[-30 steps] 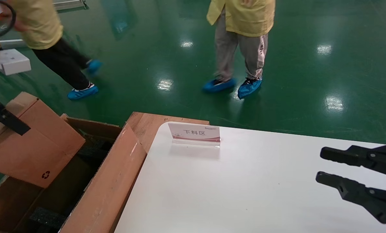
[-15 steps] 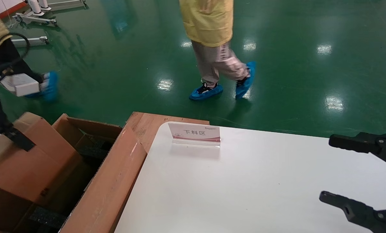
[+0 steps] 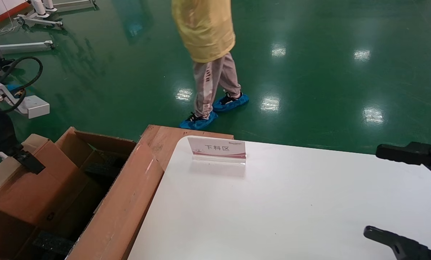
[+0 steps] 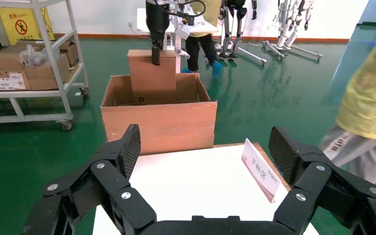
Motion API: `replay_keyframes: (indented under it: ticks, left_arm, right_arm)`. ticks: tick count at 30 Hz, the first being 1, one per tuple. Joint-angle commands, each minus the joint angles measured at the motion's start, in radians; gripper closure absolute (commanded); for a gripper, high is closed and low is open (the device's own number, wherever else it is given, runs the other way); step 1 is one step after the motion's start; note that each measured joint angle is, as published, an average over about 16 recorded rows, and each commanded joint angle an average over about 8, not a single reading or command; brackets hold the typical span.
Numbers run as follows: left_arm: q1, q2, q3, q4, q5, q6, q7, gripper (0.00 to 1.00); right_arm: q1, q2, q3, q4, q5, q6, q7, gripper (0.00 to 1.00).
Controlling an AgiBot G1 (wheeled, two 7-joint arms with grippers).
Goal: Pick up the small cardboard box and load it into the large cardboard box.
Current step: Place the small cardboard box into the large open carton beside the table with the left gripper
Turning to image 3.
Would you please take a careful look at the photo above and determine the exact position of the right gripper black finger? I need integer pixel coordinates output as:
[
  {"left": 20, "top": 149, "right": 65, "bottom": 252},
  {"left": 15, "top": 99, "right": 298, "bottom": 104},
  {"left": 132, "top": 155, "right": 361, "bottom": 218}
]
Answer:
[
  {"left": 376, "top": 142, "right": 431, "bottom": 180},
  {"left": 363, "top": 226, "right": 431, "bottom": 260}
]

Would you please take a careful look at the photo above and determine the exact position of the small cardboard box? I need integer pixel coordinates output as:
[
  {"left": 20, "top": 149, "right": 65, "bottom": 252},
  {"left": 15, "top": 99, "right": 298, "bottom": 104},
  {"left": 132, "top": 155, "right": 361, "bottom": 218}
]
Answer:
[{"left": 0, "top": 134, "right": 82, "bottom": 226}]

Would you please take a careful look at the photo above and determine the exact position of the large cardboard box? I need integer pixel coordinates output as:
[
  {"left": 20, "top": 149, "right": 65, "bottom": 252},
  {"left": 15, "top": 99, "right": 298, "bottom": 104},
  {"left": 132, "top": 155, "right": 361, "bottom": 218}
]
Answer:
[{"left": 0, "top": 126, "right": 164, "bottom": 260}]

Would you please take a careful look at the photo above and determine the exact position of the black foam block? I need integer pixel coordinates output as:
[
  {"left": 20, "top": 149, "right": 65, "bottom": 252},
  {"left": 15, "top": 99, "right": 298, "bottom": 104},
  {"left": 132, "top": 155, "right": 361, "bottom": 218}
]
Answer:
[
  {"left": 31, "top": 231, "right": 75, "bottom": 259},
  {"left": 84, "top": 152, "right": 127, "bottom": 181}
]

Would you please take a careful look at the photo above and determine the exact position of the grey stand leg bar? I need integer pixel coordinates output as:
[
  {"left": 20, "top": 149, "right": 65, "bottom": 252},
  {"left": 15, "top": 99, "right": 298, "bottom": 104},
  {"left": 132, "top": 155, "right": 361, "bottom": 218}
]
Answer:
[{"left": 0, "top": 40, "right": 53, "bottom": 51}]

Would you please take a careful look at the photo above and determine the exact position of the white wheeled equipment stand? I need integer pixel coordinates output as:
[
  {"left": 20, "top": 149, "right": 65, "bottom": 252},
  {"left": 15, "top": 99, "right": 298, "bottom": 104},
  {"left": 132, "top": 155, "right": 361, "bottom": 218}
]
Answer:
[{"left": 14, "top": 0, "right": 97, "bottom": 30}]

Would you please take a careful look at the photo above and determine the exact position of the acrylic sign with red stripe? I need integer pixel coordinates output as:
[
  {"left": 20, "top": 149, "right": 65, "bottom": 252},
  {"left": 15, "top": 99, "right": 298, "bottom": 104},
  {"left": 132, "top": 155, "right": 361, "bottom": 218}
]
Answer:
[{"left": 187, "top": 136, "right": 247, "bottom": 166}]

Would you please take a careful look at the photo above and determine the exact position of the person in yellow coat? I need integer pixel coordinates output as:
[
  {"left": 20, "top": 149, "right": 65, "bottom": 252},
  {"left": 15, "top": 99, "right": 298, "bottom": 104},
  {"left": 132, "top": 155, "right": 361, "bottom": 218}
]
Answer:
[{"left": 171, "top": 0, "right": 249, "bottom": 130}]

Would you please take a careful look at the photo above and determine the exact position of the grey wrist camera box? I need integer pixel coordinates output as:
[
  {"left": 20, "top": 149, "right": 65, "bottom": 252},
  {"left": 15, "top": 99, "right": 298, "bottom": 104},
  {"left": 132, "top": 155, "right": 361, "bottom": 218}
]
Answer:
[{"left": 15, "top": 95, "right": 51, "bottom": 119}]

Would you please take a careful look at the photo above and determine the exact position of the thick black looped cable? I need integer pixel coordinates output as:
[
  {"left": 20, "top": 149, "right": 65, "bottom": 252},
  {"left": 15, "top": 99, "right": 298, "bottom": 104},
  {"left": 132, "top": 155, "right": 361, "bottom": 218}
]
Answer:
[{"left": 0, "top": 56, "right": 43, "bottom": 113}]

